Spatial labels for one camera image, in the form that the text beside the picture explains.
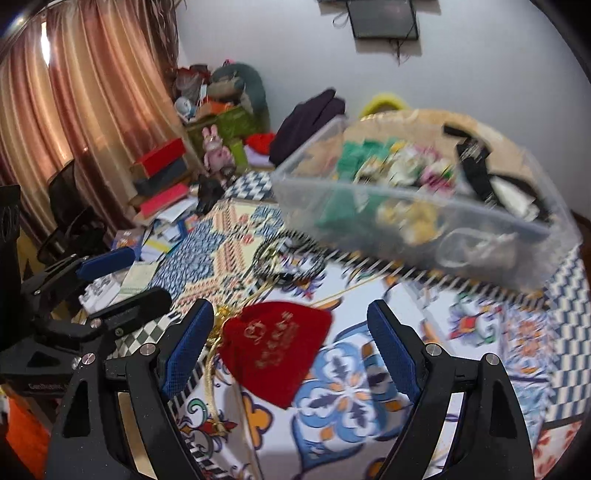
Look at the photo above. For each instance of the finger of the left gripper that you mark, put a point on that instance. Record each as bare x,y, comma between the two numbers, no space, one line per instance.
73,272
134,312

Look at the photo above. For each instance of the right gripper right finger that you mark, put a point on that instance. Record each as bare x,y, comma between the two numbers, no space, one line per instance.
400,347

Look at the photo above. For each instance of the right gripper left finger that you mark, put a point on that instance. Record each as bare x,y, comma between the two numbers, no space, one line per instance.
180,347

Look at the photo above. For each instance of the red velvet drawstring pouch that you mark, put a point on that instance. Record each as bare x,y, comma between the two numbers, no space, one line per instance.
268,348

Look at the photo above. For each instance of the clear plastic storage bin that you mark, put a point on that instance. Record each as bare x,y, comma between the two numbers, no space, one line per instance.
430,217

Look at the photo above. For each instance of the green knitted cloth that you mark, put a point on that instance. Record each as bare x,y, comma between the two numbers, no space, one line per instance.
353,205

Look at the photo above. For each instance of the black white fabric item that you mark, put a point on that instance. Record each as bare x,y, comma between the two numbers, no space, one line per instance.
513,194

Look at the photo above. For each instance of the black office chair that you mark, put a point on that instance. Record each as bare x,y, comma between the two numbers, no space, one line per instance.
79,230

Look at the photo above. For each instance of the patterned patchwork bedsheet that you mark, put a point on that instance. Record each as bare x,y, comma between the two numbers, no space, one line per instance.
348,412

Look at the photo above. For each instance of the red gift box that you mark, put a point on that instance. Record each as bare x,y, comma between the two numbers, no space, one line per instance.
157,159

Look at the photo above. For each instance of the pink bunny plush toy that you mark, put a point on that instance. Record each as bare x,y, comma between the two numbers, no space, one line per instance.
216,155

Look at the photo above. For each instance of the pink striped curtain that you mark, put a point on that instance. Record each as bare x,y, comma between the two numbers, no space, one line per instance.
88,83

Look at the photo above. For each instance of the green storage box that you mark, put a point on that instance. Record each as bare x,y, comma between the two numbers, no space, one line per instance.
231,124

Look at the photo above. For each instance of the beige fleece blanket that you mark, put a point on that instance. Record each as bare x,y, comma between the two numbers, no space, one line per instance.
423,126

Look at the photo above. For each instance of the grey green plush toy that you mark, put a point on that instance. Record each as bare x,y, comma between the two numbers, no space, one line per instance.
242,84

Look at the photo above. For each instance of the dark purple clothing pile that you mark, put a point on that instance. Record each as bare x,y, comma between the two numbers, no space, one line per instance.
303,122

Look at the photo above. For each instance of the small black wall monitor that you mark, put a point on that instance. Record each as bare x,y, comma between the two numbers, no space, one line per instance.
383,20

